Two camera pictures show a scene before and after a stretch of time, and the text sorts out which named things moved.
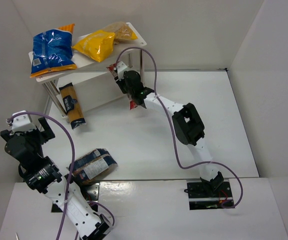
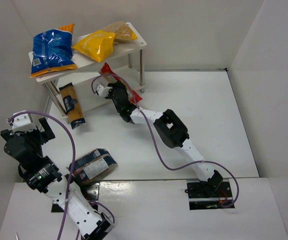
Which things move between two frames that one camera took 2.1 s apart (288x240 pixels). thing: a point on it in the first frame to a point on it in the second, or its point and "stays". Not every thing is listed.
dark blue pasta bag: [93, 166] stays
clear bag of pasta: [122, 31] stays
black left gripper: [30, 133] stays
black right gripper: [120, 81] to [114, 90]
